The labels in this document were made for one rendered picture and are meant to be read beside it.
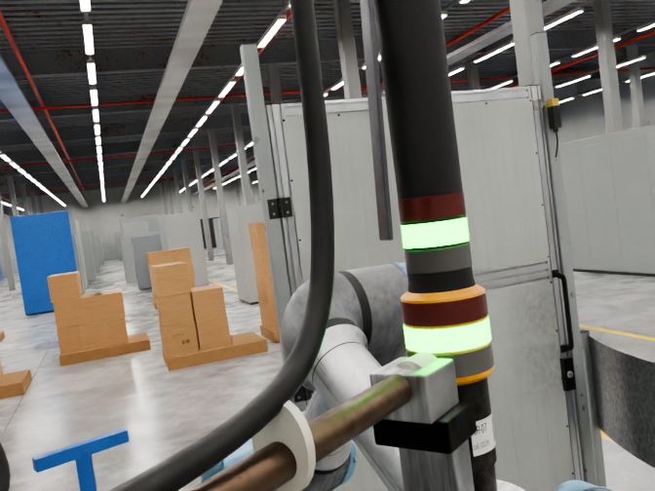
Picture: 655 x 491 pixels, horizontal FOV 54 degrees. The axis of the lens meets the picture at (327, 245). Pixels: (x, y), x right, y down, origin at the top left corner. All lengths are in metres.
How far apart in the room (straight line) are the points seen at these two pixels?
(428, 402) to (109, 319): 9.34
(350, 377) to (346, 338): 0.06
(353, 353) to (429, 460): 0.41
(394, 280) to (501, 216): 1.70
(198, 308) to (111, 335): 2.04
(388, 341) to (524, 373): 1.81
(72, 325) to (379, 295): 8.87
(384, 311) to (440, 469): 0.51
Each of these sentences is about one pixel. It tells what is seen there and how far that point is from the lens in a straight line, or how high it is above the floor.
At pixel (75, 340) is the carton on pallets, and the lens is 9.66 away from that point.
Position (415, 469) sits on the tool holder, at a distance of 0.33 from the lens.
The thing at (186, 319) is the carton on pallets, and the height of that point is 0.56.
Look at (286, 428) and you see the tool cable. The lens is 0.23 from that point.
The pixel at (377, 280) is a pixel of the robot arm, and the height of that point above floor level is 1.52.
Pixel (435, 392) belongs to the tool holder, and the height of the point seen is 1.53.
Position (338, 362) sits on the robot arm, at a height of 1.45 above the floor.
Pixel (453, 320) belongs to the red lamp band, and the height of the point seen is 1.56.
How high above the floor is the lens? 1.62
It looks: 3 degrees down
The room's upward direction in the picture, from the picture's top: 8 degrees counter-clockwise
